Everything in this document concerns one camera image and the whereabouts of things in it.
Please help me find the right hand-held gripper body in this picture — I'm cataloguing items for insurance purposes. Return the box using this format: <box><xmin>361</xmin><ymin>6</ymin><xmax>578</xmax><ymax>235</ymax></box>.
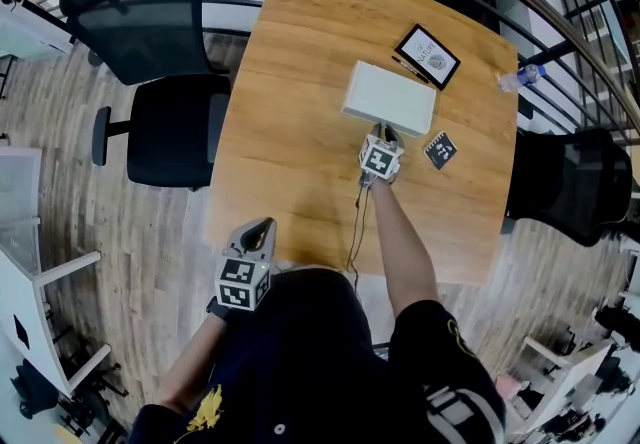
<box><xmin>357</xmin><ymin>123</ymin><xmax>406</xmax><ymax>190</ymax></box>

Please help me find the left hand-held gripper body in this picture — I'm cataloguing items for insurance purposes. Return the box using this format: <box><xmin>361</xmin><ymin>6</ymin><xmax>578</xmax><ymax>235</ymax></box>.
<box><xmin>214</xmin><ymin>242</ymin><xmax>276</xmax><ymax>314</ymax></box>

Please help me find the white box with drawer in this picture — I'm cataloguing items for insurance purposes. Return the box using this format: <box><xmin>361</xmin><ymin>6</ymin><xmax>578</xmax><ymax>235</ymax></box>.
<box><xmin>340</xmin><ymin>59</ymin><xmax>438</xmax><ymax>139</ymax></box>

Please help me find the person's right forearm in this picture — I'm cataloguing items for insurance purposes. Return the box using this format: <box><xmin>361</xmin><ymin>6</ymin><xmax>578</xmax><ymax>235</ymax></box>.
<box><xmin>368</xmin><ymin>178</ymin><xmax>442</xmax><ymax>319</ymax></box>

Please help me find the person's left forearm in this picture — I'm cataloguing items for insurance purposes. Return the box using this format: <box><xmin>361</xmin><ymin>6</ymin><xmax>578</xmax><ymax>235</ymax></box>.
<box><xmin>156</xmin><ymin>311</ymin><xmax>227</xmax><ymax>414</ymax></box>

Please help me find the black spiral notebook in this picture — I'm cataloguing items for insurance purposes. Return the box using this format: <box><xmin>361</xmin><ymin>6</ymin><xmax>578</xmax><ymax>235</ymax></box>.
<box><xmin>423</xmin><ymin>130</ymin><xmax>458</xmax><ymax>172</ymax></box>

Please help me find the black pen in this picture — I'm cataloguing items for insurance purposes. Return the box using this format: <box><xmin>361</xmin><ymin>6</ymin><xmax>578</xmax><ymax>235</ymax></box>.
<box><xmin>390</xmin><ymin>54</ymin><xmax>431</xmax><ymax>85</ymax></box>

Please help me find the person's dark shirt torso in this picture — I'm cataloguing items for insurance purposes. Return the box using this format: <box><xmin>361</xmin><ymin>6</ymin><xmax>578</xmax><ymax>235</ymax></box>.
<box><xmin>128</xmin><ymin>266</ymin><xmax>507</xmax><ymax>444</ymax></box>

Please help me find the black mesh office chair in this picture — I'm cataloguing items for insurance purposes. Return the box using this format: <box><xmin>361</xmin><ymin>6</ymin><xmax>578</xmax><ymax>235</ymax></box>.
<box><xmin>503</xmin><ymin>127</ymin><xmax>634</xmax><ymax>249</ymax></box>
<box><xmin>58</xmin><ymin>0</ymin><xmax>233</xmax><ymax>192</ymax></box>

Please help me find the clear plastic water bottle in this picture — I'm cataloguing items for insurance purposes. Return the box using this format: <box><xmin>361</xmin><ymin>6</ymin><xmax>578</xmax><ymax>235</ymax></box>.
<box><xmin>495</xmin><ymin>63</ymin><xmax>548</xmax><ymax>94</ymax></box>

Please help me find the black metal railing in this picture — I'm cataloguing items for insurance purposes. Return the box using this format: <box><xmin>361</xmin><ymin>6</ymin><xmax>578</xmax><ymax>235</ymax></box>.
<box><xmin>0</xmin><ymin>0</ymin><xmax>640</xmax><ymax>149</ymax></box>

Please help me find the white desk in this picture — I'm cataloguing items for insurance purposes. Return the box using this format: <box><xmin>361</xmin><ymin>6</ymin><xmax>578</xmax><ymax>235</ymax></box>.
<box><xmin>518</xmin><ymin>331</ymin><xmax>622</xmax><ymax>435</ymax></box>
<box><xmin>0</xmin><ymin>245</ymin><xmax>114</xmax><ymax>399</ymax></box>

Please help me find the black wrist strap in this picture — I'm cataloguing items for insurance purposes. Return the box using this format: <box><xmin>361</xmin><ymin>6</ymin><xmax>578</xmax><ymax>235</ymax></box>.
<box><xmin>205</xmin><ymin>296</ymin><xmax>232</xmax><ymax>322</ymax></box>

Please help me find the thin black cable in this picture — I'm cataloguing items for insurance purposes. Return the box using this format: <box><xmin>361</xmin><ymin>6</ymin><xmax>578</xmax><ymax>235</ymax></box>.
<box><xmin>346</xmin><ymin>170</ymin><xmax>374</xmax><ymax>304</ymax></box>

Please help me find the grey backpack strap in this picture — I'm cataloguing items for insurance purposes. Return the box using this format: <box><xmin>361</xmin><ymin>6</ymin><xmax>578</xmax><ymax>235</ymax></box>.
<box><xmin>423</xmin><ymin>383</ymin><xmax>507</xmax><ymax>444</ymax></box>

